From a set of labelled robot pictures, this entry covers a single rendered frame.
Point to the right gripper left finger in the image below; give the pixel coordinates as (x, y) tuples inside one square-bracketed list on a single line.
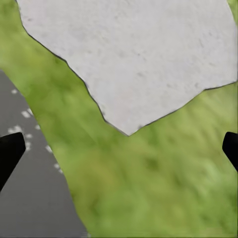
[(12, 148)]

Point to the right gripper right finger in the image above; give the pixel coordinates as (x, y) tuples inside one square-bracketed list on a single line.
[(230, 148)]

